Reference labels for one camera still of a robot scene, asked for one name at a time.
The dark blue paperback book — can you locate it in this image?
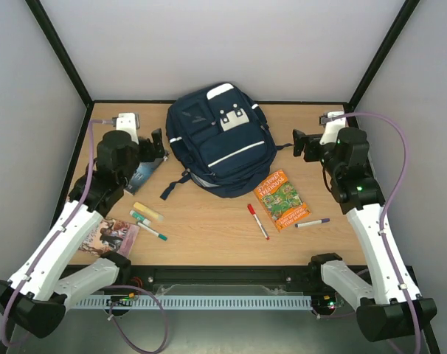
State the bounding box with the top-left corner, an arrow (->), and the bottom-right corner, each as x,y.
125,150 -> 169,195

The orange Treehouse paperback book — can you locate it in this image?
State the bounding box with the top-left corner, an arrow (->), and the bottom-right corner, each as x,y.
254,170 -> 311,232

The navy blue school backpack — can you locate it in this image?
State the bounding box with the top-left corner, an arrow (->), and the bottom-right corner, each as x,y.
165,83 -> 283,198

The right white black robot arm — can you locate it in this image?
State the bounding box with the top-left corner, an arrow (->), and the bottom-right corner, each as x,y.
293,127 -> 437,341

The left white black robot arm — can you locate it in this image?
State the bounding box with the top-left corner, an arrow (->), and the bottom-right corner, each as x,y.
0,128 -> 164,347

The yellow highlighter pen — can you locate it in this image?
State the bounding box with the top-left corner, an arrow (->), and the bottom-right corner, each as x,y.
134,202 -> 164,222

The green white glue stick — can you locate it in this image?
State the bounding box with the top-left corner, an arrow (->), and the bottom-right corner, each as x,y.
129,210 -> 150,226

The purple capped marker pen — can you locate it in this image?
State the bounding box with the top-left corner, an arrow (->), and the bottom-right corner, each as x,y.
294,218 -> 330,228

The red capped marker pen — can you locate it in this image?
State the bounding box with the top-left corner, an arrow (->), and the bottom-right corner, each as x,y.
247,204 -> 270,240

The green capped marker pen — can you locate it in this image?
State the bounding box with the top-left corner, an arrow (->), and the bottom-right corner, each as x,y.
136,221 -> 167,241

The pink illustrated paperback book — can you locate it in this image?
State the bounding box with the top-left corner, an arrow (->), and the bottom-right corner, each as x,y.
78,218 -> 139,257

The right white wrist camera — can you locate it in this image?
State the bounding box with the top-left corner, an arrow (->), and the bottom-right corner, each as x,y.
319,111 -> 346,145

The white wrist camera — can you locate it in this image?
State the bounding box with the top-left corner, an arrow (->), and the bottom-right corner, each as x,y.
319,111 -> 346,145
115,113 -> 139,144

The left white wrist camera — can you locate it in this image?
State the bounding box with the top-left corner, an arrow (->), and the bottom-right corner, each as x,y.
115,113 -> 139,144

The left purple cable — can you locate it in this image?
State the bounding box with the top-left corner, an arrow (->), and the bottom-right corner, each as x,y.
0,117 -> 117,347

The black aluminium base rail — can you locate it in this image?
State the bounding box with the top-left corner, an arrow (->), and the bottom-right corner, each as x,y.
114,265 -> 334,294

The light blue slotted cable duct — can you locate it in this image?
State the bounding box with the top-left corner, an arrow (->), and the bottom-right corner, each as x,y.
73,295 -> 312,311

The black enclosure frame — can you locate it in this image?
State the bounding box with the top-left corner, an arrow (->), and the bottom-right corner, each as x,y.
0,0 -> 447,354

